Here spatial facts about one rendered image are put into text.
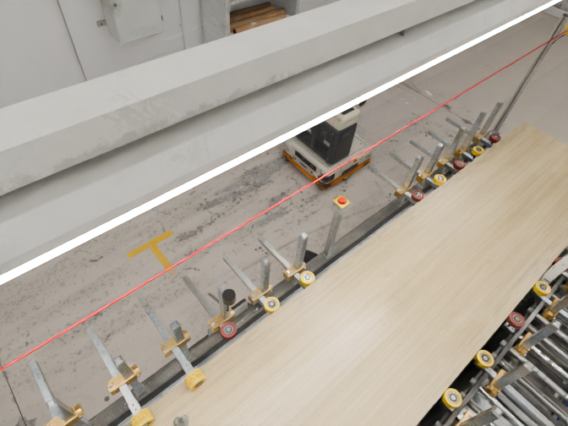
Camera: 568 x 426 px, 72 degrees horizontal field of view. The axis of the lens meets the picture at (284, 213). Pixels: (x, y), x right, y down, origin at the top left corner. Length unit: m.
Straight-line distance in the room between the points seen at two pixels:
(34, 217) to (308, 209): 3.20
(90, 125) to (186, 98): 0.12
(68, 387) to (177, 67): 2.70
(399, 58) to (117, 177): 0.56
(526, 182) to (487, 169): 0.27
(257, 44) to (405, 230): 2.00
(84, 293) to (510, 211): 3.05
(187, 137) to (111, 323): 2.66
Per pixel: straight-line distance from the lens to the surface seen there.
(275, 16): 4.36
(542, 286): 2.64
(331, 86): 0.69
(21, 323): 3.39
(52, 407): 1.78
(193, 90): 0.52
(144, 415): 1.84
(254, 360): 1.93
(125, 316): 3.14
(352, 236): 2.60
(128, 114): 0.49
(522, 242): 2.79
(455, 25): 0.98
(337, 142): 3.43
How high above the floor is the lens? 2.73
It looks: 50 degrees down
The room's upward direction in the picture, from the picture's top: 7 degrees clockwise
